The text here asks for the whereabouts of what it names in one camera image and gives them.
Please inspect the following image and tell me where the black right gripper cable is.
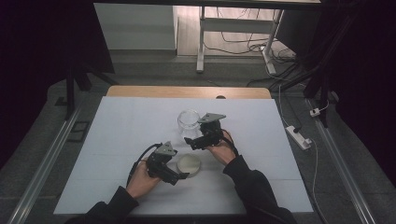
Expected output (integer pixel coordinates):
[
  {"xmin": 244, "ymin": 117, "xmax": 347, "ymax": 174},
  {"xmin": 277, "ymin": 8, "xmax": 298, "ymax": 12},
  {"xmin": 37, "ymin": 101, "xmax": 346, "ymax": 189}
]
[{"xmin": 218, "ymin": 128, "xmax": 240, "ymax": 157}]

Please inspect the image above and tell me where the white power strip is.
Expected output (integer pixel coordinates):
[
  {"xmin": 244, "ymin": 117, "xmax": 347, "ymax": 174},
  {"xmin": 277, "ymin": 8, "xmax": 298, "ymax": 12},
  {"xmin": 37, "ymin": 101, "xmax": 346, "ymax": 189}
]
[{"xmin": 285, "ymin": 124, "xmax": 313, "ymax": 151}]

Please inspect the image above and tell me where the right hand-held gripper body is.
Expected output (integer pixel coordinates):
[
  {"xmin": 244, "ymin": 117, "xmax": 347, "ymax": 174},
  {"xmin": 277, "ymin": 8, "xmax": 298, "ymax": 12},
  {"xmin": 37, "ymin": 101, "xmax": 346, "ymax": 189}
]
[{"xmin": 197, "ymin": 112, "xmax": 227, "ymax": 147}]

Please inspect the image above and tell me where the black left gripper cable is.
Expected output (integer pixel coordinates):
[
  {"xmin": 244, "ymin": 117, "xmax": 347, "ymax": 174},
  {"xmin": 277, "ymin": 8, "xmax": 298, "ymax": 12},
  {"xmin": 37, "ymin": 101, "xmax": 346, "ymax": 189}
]
[{"xmin": 125, "ymin": 142, "xmax": 163, "ymax": 189}]

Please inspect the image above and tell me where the white metal desk frame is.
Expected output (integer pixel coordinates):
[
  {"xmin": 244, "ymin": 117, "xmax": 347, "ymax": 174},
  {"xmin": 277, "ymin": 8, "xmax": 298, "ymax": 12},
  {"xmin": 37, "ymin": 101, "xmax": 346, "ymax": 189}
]
[{"xmin": 195, "ymin": 6, "xmax": 285, "ymax": 76}]

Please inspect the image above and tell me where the white power strip cable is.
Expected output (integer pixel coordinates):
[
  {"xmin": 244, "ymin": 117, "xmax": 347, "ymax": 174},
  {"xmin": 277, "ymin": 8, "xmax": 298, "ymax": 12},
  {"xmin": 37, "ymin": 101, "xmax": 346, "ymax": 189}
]
[{"xmin": 306, "ymin": 138, "xmax": 322, "ymax": 206}]

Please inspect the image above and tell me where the round glass jar lid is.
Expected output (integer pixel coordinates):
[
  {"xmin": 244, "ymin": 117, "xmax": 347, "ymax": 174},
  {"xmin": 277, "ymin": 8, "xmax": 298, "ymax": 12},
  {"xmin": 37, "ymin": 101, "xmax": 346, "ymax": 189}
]
[{"xmin": 177, "ymin": 153, "xmax": 203, "ymax": 178}]

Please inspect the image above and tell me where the wooden table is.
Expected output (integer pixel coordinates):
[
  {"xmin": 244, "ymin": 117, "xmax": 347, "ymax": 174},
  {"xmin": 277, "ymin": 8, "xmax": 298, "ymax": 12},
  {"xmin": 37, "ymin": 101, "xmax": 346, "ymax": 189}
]
[{"xmin": 106, "ymin": 85, "xmax": 273, "ymax": 101}]

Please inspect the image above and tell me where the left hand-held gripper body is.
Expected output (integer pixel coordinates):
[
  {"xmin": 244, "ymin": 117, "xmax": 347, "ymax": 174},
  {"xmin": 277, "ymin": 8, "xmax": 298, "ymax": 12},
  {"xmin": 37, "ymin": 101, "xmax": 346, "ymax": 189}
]
[{"xmin": 146, "ymin": 140, "xmax": 179, "ymax": 180}]

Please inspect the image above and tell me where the black tripod stand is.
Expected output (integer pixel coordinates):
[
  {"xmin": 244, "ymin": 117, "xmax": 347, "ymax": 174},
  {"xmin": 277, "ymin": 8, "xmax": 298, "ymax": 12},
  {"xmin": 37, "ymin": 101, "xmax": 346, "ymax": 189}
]
[{"xmin": 55, "ymin": 60, "xmax": 120, "ymax": 121}]

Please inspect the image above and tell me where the clear glass jar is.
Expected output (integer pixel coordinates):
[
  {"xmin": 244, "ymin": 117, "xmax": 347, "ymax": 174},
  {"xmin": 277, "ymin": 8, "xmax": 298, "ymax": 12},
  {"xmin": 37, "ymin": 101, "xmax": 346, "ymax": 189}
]
[{"xmin": 177, "ymin": 108, "xmax": 202, "ymax": 140}]

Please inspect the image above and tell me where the white foam sheet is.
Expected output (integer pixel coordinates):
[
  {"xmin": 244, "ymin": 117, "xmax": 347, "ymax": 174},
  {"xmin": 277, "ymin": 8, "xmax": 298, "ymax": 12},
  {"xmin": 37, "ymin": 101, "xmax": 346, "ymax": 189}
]
[{"xmin": 53, "ymin": 95, "xmax": 314, "ymax": 216}]

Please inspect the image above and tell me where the tangle of floor cables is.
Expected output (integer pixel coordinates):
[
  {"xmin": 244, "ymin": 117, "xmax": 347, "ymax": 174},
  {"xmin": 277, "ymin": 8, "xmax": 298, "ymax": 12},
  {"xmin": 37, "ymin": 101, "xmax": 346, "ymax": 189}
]
[{"xmin": 204, "ymin": 7, "xmax": 297, "ymax": 64}]

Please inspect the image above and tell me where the white board panel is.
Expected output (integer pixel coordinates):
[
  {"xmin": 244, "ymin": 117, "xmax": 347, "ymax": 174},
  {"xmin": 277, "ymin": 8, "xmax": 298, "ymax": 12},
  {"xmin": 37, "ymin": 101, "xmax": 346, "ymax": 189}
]
[{"xmin": 93, "ymin": 2, "xmax": 177, "ymax": 51}]

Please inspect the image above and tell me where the dark curtain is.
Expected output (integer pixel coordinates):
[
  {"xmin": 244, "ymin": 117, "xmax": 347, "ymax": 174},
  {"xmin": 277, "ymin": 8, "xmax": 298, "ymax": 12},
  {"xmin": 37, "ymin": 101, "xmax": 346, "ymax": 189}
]
[
  {"xmin": 276, "ymin": 0, "xmax": 396, "ymax": 188},
  {"xmin": 0, "ymin": 0, "xmax": 116, "ymax": 171}
]

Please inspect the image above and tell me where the person's left hand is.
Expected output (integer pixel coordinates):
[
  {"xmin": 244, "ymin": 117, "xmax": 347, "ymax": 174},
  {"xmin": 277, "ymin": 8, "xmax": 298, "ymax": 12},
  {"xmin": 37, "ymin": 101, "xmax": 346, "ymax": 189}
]
[{"xmin": 125, "ymin": 158, "xmax": 163, "ymax": 200}]

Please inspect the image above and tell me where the person's right hand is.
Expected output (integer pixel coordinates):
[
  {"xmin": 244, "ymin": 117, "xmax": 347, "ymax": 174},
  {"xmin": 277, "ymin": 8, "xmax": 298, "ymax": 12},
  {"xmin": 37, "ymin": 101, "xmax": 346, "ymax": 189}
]
[{"xmin": 205, "ymin": 132, "xmax": 237, "ymax": 167}]

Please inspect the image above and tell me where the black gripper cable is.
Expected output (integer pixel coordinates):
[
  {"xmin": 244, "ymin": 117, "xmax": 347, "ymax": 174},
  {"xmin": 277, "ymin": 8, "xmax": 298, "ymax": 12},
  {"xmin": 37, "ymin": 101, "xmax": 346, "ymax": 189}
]
[
  {"xmin": 125, "ymin": 142, "xmax": 163, "ymax": 189},
  {"xmin": 218, "ymin": 128, "xmax": 240, "ymax": 157}
]

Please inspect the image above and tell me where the metal floor rail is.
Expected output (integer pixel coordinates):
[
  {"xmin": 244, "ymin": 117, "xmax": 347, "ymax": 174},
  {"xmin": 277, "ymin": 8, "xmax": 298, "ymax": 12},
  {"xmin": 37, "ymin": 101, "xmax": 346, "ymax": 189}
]
[
  {"xmin": 7, "ymin": 104, "xmax": 82, "ymax": 224},
  {"xmin": 305, "ymin": 97, "xmax": 377, "ymax": 224}
]

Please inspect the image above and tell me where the black metal stand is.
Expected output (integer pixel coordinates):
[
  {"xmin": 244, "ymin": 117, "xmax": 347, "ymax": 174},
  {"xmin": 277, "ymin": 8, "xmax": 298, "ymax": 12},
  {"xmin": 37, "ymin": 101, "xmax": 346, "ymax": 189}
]
[{"xmin": 270, "ymin": 17, "xmax": 354, "ymax": 129}]

